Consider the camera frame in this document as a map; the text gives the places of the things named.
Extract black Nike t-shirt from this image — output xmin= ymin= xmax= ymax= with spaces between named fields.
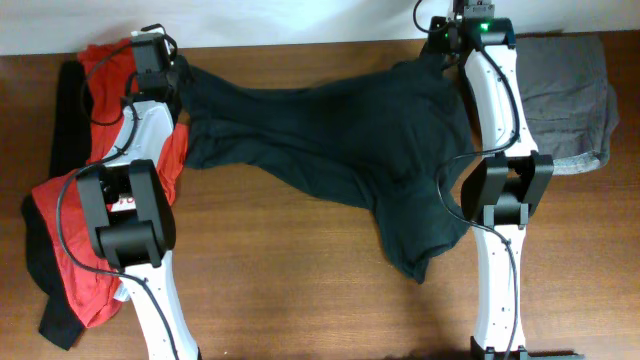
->
xmin=175 ymin=54 xmax=473 ymax=282

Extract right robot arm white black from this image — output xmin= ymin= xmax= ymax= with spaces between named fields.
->
xmin=425 ymin=0 xmax=554 ymax=360

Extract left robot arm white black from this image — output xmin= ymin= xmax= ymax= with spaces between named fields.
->
xmin=76 ymin=24 xmax=201 ymax=359

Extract grey folded shorts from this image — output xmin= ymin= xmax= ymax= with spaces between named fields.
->
xmin=517 ymin=35 xmax=620 ymax=176

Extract red printed t-shirt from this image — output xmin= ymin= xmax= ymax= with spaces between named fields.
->
xmin=23 ymin=40 xmax=188 ymax=332

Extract black garment under red shirt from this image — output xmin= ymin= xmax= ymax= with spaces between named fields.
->
xmin=20 ymin=60 xmax=96 ymax=351

